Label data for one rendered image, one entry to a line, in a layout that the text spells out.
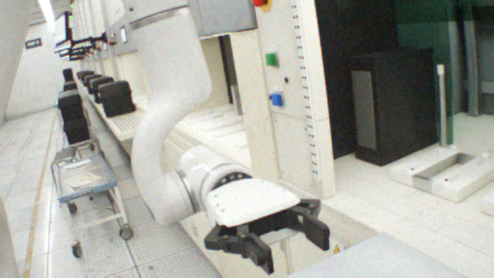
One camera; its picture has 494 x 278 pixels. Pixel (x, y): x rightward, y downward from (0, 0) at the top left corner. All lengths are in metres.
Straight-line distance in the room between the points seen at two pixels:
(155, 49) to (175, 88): 0.06
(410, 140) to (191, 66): 0.78
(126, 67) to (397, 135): 3.01
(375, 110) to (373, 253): 0.74
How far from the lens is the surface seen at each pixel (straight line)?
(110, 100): 3.19
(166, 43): 0.53
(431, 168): 1.01
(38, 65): 14.07
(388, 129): 1.09
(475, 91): 1.56
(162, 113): 0.54
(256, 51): 1.02
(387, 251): 0.34
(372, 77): 1.04
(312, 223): 0.42
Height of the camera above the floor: 1.28
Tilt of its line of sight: 16 degrees down
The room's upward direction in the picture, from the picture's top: 10 degrees counter-clockwise
